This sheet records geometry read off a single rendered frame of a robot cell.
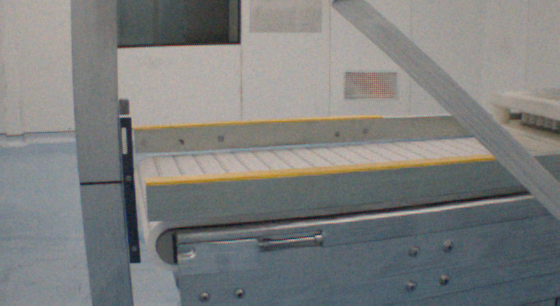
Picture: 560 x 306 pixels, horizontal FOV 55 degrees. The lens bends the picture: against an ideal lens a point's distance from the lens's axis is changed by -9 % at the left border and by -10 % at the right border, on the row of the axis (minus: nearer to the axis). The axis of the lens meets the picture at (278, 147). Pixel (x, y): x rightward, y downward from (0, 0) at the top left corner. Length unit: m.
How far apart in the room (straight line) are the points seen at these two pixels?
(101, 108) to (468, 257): 0.48
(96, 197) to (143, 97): 4.74
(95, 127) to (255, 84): 4.82
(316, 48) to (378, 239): 5.12
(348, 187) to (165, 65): 4.99
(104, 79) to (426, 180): 0.42
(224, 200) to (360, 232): 0.13
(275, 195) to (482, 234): 0.23
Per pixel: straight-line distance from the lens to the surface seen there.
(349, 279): 0.56
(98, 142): 0.77
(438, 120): 0.87
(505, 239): 0.64
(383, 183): 0.54
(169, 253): 0.51
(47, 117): 5.65
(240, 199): 0.50
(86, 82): 0.76
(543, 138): 0.82
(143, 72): 5.49
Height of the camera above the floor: 1.02
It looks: 12 degrees down
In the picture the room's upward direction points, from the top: straight up
